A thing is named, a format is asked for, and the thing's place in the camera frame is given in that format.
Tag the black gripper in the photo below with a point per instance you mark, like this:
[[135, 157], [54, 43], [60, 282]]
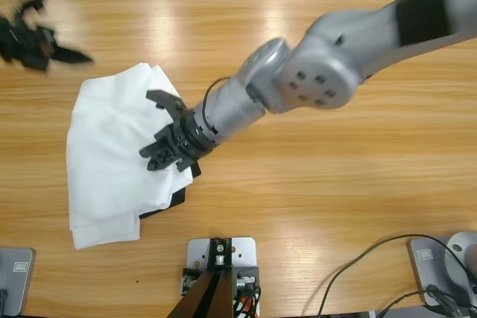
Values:
[[30, 46], [194, 139]]

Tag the white T-shirt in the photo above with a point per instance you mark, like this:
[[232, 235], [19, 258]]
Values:
[[112, 146]]

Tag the black garment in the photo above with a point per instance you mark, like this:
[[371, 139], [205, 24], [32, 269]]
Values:
[[179, 197]]

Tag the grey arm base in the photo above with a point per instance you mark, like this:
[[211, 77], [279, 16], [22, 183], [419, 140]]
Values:
[[18, 269], [425, 258]]

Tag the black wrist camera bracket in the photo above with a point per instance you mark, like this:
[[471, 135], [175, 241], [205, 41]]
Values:
[[164, 96], [30, 3]]

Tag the white mount plate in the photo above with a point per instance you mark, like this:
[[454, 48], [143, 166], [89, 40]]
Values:
[[197, 251]]

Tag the black post with brackets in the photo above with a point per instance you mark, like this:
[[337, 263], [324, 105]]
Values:
[[208, 292]]

